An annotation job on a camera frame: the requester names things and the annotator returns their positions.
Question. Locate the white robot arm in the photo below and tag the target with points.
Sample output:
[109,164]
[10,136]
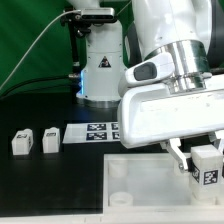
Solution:
[182,28]

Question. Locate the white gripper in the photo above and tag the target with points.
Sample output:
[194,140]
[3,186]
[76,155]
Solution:
[151,114]

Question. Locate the white tag sheet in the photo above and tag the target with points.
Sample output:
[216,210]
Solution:
[91,132]

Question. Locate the white square table top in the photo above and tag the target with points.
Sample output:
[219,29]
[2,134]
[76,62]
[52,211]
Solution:
[147,183]

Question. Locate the grey camera on stand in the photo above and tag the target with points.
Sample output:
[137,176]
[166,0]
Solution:
[97,14]

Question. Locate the black camera stand pole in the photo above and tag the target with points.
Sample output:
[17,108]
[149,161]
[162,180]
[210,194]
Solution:
[77,30]

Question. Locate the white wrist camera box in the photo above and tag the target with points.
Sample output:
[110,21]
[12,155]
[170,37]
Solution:
[153,70]

